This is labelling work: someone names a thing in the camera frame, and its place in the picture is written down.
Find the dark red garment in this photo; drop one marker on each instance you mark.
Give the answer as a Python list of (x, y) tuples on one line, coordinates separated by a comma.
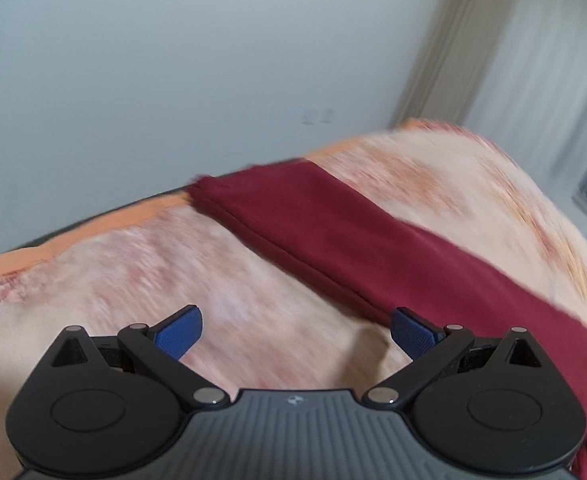
[(347, 248)]

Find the beige curtain left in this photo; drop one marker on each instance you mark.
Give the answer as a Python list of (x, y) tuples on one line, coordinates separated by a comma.
[(450, 67)]

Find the floral peach duvet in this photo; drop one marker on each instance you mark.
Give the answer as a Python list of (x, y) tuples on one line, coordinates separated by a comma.
[(263, 328)]

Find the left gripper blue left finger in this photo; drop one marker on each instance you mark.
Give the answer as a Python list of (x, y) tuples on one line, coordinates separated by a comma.
[(155, 351)]

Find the orange bed sheet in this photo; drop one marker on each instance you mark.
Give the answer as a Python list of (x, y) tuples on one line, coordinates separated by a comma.
[(24, 258)]

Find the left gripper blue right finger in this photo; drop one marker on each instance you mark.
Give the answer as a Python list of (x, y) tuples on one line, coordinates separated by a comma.
[(434, 351)]

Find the white sheer curtain left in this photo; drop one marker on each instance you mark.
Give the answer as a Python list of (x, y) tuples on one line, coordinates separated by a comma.
[(533, 96)]

